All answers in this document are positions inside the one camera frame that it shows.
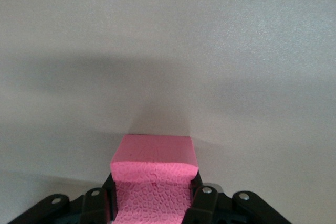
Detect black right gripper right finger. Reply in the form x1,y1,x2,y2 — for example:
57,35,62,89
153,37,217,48
183,170,291,224

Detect brown table mat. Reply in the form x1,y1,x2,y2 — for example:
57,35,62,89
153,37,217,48
0,0,336,224

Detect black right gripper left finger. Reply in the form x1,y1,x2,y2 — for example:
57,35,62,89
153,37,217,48
6,173,118,224

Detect red foam cube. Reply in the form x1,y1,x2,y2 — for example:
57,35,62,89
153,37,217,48
110,134,199,224

